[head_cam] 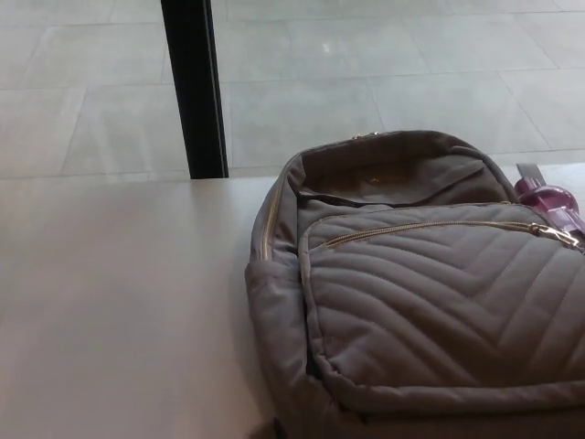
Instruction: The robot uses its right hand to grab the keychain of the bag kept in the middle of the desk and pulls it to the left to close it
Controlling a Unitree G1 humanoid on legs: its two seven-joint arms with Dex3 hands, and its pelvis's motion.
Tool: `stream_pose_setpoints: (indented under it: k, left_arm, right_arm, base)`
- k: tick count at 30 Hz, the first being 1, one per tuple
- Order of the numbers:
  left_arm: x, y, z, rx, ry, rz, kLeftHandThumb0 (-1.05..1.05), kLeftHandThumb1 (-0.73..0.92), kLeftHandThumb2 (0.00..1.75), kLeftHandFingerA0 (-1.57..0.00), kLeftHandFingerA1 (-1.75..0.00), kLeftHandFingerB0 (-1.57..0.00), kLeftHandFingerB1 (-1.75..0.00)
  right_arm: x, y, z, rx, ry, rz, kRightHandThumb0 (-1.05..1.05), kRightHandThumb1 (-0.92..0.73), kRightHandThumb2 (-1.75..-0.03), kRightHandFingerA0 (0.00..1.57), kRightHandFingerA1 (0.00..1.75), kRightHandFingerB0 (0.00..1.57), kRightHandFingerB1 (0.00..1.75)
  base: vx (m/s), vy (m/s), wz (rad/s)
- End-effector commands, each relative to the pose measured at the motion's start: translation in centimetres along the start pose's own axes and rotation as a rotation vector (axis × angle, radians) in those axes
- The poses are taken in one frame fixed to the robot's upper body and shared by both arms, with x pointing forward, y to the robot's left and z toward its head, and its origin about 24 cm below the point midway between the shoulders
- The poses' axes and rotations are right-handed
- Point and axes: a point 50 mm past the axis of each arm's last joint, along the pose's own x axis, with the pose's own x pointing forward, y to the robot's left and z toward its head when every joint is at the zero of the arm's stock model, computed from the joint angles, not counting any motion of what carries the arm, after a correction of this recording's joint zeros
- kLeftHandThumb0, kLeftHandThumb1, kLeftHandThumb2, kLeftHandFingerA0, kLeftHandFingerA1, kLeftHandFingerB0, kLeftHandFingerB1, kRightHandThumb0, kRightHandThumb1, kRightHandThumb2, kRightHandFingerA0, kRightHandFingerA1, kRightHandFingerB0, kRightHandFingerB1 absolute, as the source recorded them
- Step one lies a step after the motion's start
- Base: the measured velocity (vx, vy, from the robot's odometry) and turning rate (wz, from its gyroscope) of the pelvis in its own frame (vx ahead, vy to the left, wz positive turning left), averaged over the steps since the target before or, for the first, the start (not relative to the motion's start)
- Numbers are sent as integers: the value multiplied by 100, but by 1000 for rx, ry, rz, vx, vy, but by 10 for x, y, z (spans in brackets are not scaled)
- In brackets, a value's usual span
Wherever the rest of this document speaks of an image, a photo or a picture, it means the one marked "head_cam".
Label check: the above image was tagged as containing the grey quilted backpack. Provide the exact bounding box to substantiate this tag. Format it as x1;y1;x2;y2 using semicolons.
243;129;585;439

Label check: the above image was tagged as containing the pink transparent water bottle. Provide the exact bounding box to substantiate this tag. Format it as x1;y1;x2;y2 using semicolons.
514;176;585;240

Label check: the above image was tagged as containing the black window frame post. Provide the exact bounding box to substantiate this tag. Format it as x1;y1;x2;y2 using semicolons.
160;0;229;180

